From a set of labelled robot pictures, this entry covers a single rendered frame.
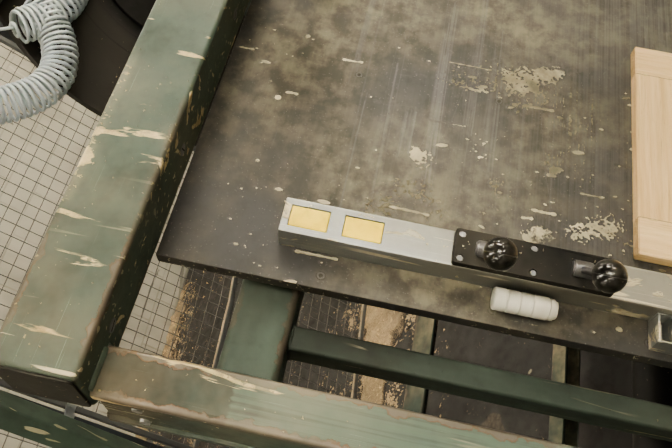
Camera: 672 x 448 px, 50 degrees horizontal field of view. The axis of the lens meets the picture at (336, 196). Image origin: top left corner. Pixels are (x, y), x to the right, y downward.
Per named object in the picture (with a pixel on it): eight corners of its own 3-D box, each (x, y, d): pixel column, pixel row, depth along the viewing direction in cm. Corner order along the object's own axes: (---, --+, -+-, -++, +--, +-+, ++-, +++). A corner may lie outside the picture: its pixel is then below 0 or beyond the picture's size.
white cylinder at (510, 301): (488, 313, 92) (551, 326, 91) (494, 303, 89) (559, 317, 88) (490, 291, 93) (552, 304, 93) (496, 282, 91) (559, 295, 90)
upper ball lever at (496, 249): (496, 267, 91) (517, 275, 78) (466, 261, 92) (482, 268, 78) (502, 238, 92) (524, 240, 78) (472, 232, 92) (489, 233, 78)
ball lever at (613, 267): (592, 287, 91) (629, 298, 77) (561, 281, 91) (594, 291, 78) (598, 257, 91) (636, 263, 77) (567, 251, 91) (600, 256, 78)
